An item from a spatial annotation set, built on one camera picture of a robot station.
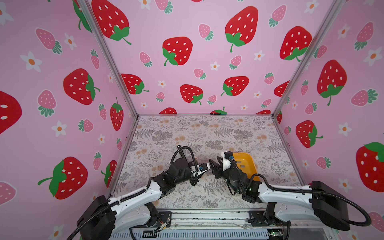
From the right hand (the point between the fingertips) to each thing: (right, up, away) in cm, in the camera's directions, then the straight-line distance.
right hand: (212, 159), depth 77 cm
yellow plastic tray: (+24, -6, +18) cm, 30 cm away
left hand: (-4, -3, 0) cm, 5 cm away
